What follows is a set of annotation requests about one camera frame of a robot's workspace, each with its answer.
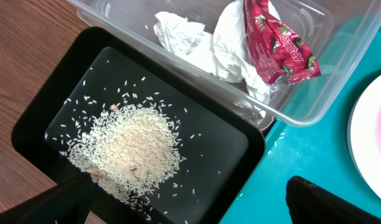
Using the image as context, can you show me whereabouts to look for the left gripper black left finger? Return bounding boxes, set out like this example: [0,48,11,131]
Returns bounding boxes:
[0,174,95,224]

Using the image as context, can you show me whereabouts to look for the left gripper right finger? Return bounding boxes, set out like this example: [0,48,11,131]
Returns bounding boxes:
[286,175,381,224]

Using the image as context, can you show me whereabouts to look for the rice pile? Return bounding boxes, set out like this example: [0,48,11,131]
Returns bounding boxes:
[44,60,222,224]

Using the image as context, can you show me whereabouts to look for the pink plate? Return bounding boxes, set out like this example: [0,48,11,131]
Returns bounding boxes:
[347,75,381,199]

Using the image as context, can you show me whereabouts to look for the red snack wrapper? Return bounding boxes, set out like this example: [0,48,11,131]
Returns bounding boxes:
[243,0,321,85]

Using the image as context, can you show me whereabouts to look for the white tissue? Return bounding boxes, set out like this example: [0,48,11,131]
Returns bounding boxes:
[154,0,271,104]

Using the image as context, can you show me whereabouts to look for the teal plastic tray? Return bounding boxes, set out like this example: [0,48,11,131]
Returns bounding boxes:
[221,26,381,223]

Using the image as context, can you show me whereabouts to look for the black plastic tray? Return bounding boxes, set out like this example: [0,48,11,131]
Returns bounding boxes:
[11,27,265,223]

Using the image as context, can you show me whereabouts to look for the clear plastic bin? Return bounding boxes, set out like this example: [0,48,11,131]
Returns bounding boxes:
[69,0,381,129]

